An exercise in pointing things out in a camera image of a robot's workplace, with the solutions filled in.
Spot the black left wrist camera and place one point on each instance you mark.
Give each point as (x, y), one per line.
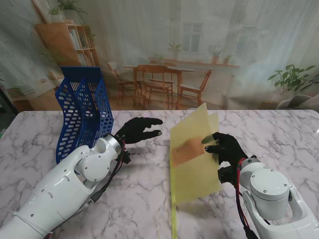
(126, 158)

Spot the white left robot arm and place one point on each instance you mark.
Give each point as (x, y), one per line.
(64, 189)

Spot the printed room backdrop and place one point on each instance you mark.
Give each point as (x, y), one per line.
(159, 44)

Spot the yellow translucent file folder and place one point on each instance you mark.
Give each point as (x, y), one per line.
(194, 159)

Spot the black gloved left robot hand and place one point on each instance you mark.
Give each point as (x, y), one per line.
(137, 130)

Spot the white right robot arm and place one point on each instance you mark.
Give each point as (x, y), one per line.
(271, 196)

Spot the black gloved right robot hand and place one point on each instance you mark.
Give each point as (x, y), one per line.
(228, 149)

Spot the yellow folder slide bar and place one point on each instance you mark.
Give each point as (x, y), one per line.
(174, 214)

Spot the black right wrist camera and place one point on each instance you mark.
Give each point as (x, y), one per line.
(225, 175)

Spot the pink receipt paper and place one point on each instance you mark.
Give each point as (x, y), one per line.
(188, 152)

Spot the blue perforated file rack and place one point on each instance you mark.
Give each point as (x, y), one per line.
(82, 112)

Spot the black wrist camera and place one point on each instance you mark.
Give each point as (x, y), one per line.
(225, 175)
(126, 158)

